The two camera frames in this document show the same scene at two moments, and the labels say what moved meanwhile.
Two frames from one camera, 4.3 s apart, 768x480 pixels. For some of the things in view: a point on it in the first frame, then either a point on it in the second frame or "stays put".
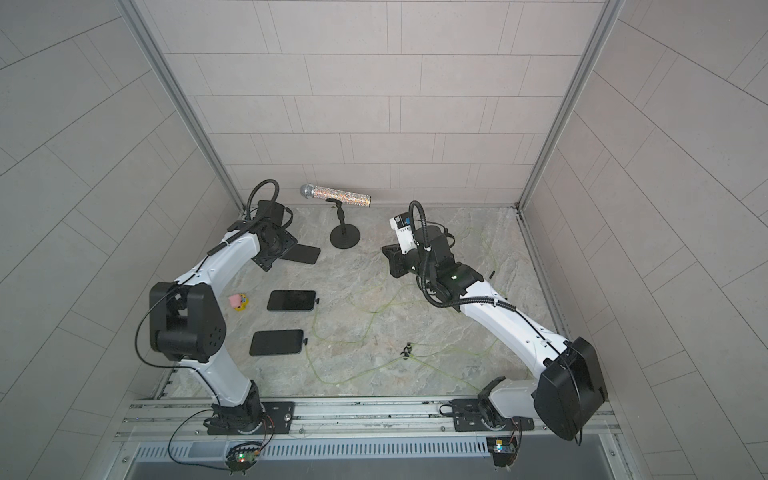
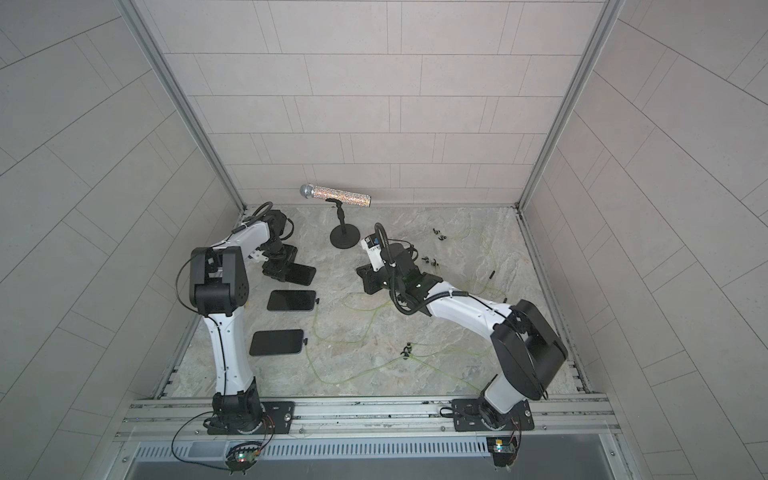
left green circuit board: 241,457 stays put
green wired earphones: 490,259 → 494,253
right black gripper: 397,259 → 371,277
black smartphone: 277,342 stays put
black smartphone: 291,300 stays put
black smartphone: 303,253 → 300,274
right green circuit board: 502,448 stays put
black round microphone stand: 345,236 stays put
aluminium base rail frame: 183,419 stays put
